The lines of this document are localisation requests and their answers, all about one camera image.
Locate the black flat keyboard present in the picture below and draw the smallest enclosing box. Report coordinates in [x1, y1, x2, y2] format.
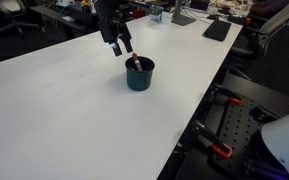
[203, 20, 231, 42]

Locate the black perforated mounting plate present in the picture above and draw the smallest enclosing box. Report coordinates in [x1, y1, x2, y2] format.
[210, 96, 289, 180]

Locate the black orange clamp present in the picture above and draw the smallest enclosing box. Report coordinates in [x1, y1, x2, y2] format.
[192, 120, 233, 159]
[211, 84, 243, 105]

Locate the red capped white marker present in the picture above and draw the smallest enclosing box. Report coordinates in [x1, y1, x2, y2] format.
[132, 53, 143, 72]

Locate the black orange clamp near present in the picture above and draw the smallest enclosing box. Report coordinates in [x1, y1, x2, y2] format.
[192, 120, 233, 159]

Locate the grey monitor stand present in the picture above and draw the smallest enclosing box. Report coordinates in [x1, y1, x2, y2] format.
[172, 0, 195, 26]

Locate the black office chair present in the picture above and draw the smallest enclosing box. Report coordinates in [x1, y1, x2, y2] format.
[229, 3, 289, 60]

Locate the white ceramic mug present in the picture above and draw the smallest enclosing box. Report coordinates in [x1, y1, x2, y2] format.
[158, 11, 173, 24]

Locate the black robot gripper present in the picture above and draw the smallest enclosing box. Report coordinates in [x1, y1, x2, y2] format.
[98, 19, 133, 56]

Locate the black orange clamp far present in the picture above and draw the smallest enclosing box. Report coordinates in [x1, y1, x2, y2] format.
[211, 84, 243, 105]

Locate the dark teal ceramic mug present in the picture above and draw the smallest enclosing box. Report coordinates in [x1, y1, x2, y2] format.
[125, 56, 155, 91]

